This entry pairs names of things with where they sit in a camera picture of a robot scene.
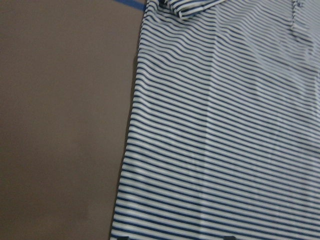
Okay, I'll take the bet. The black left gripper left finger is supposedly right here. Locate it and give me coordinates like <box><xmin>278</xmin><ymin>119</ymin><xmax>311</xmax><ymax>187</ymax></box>
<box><xmin>117</xmin><ymin>236</ymin><xmax>129</xmax><ymax>240</ymax></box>

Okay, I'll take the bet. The navy white striped polo shirt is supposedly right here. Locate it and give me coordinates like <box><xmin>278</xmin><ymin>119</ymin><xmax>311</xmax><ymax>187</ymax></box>
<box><xmin>110</xmin><ymin>0</ymin><xmax>320</xmax><ymax>240</ymax></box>

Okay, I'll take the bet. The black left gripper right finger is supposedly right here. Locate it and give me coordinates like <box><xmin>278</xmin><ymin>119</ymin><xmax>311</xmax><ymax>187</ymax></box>
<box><xmin>223</xmin><ymin>235</ymin><xmax>236</xmax><ymax>240</ymax></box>

